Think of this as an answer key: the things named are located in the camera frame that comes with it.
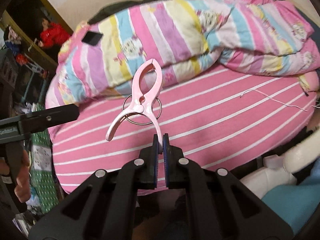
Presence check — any pink plastic clothes clip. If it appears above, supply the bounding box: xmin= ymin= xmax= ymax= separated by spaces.
xmin=105 ymin=59 xmax=163 ymax=154

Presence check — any dark teal trash bin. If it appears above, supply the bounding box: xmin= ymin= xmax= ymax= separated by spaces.
xmin=261 ymin=179 xmax=320 ymax=235

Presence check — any person's left hand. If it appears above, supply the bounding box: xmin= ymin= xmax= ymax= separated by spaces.
xmin=14 ymin=150 xmax=31 ymax=203

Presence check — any cream leather office chair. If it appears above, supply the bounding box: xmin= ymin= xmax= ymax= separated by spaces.
xmin=240 ymin=130 xmax=319 ymax=199

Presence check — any pink striped bed mattress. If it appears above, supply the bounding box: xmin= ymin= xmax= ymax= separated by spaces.
xmin=51 ymin=66 xmax=317 ymax=192

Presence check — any red dressed doll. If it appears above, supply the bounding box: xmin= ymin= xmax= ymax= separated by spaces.
xmin=34 ymin=18 xmax=70 ymax=49

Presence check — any pink small pillow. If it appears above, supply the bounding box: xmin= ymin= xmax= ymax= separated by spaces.
xmin=298 ymin=71 xmax=319 ymax=93

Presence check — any black cloth on quilt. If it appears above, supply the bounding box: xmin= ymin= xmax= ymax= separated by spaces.
xmin=87 ymin=0 xmax=159 ymax=25

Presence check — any pink cartoon striped quilt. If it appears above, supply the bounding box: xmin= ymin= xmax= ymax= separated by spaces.
xmin=47 ymin=0 xmax=319 ymax=105

